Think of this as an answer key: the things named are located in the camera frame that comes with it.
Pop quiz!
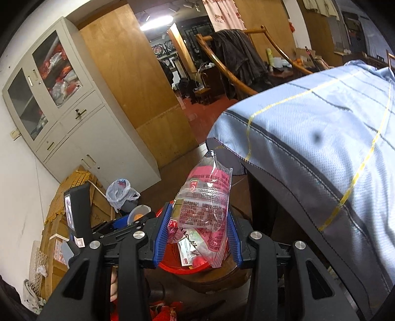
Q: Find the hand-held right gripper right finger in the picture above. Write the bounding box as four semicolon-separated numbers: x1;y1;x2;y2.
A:
227;210;360;321

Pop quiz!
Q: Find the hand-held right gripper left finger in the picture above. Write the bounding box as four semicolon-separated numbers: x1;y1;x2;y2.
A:
37;202;175;321

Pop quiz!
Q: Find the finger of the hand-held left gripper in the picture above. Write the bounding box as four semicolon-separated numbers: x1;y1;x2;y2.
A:
93;211;157;242

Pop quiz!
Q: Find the clear plastic cup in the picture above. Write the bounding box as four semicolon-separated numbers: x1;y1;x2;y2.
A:
128;204;152;223

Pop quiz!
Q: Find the red plastic bucket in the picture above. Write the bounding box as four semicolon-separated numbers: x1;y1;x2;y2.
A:
153;207;241;275

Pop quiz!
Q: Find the pink clear plastic packet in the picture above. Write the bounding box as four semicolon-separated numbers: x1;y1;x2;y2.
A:
167;150;233;268

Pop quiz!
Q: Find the person's left hand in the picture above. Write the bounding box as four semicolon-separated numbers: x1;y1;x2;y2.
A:
109;268;119;302

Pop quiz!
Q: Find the white paper wrapper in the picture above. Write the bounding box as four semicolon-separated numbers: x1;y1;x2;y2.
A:
177;228;204;267

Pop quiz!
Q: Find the white plastic bag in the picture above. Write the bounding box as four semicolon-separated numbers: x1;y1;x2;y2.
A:
106;178;140;213

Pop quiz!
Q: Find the stack of cardboard boxes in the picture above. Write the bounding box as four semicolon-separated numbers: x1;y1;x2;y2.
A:
40;165;116;301

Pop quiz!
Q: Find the round wooden stool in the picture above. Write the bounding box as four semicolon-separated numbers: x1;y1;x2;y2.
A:
148;204;257;297

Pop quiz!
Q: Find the white mesh sheet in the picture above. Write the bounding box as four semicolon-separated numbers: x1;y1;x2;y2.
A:
29;247;48;278

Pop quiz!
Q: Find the red patterned cloth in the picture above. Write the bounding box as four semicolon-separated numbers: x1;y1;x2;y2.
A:
150;302;186;321

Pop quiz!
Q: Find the grey metal cabinet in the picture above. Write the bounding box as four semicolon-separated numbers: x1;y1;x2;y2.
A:
1;16;161;189

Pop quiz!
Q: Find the blue checked tablecloth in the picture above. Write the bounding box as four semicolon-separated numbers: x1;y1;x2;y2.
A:
206;60;395;297

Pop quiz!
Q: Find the wooden panel door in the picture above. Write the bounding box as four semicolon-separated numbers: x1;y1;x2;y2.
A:
79;0;198;169

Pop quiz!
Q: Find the small wooden stool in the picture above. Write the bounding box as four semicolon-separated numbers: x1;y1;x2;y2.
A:
197;88;214;106

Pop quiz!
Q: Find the dark display shelf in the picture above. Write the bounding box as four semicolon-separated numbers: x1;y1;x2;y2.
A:
151;39;182;66

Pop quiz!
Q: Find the curved wooden chair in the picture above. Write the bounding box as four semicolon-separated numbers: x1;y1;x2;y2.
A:
195;26;314;101

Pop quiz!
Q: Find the dark cloth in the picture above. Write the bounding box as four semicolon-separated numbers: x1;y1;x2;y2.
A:
213;29;274;99

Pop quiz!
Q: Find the small cardboard box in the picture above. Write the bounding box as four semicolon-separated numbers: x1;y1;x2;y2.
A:
295;48;315;61

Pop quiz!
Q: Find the fluorescent tube lamp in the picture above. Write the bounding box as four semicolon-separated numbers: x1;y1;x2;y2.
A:
140;15;175;31

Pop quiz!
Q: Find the brown wooden wardrobe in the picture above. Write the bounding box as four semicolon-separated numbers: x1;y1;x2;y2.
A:
298;0;343;67

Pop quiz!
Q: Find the pink floral curtain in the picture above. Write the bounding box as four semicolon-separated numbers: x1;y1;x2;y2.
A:
204;0;246;33

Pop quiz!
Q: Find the beige hanging shirt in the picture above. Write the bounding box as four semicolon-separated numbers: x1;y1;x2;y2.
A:
302;0;340;20

